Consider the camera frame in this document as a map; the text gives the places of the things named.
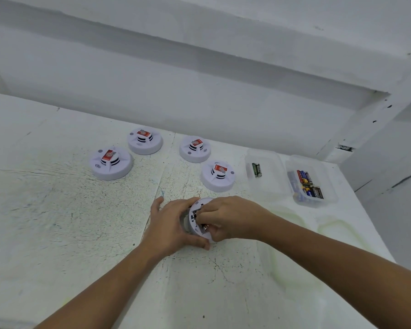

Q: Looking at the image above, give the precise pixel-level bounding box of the person's right hand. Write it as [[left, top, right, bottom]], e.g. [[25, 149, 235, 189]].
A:
[[195, 196, 277, 243]]

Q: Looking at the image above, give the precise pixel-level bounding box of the person's left hand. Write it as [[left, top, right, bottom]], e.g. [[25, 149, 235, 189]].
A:
[[140, 196, 211, 262]]

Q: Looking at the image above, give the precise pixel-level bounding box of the white smoke detector back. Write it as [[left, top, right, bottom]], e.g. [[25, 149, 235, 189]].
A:
[[182, 197, 224, 244]]

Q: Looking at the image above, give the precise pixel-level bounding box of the person's left forearm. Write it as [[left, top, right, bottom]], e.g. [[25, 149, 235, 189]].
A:
[[34, 244, 159, 329]]

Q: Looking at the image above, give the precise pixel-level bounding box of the person's right forearm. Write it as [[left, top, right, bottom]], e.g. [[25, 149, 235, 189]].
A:
[[260, 216, 411, 329]]

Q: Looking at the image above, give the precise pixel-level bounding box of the white smoke detector red label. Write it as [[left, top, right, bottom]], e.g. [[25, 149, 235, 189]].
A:
[[89, 146, 134, 181], [179, 135, 212, 164], [127, 127, 164, 155], [201, 161, 236, 193]]

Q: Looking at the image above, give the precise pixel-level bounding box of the clear plastic box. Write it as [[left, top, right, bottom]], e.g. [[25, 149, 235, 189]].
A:
[[285, 155, 339, 208], [245, 149, 292, 200]]

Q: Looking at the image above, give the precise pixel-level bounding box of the pile of assorted batteries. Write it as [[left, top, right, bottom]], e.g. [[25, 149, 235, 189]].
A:
[[288, 170, 325, 203]]

